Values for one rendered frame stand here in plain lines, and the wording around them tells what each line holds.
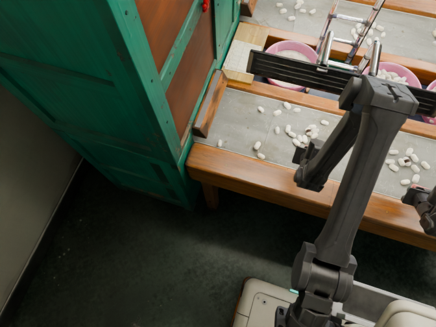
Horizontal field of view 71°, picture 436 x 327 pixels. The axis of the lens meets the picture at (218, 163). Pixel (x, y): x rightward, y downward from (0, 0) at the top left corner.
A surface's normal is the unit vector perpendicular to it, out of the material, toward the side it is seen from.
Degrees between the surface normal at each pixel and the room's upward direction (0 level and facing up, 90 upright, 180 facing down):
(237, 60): 0
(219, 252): 0
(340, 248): 35
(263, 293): 0
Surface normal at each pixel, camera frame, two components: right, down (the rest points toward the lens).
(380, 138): -0.13, 0.22
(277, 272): -0.03, -0.37
